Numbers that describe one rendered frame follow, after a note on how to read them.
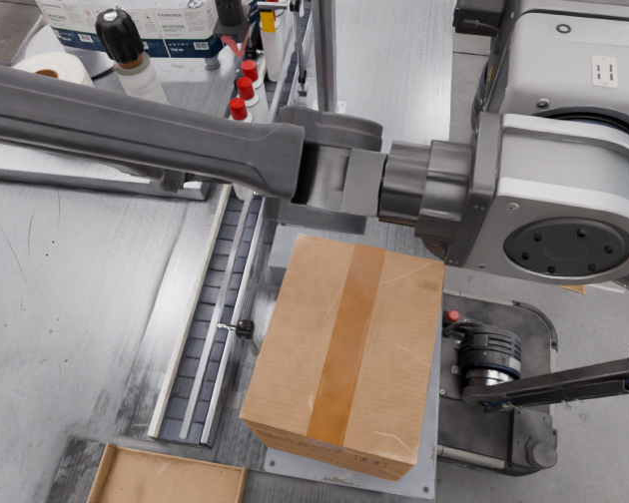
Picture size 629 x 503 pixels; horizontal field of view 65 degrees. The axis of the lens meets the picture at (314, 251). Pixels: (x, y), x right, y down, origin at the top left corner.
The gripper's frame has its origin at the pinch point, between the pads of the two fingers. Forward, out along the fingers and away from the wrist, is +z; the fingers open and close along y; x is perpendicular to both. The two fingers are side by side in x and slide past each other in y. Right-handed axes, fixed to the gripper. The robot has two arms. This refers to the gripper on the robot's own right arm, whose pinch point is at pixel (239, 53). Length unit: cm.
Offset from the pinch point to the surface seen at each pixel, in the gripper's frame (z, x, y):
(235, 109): -6.6, 6.4, 24.7
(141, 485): 19, 1, 94
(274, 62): 6.7, 6.4, -5.6
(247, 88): -6.5, 7.4, 18.4
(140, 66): -5.1, -18.9, 12.6
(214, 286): 14, 5, 55
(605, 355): 102, 124, 24
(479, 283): 102, 79, 1
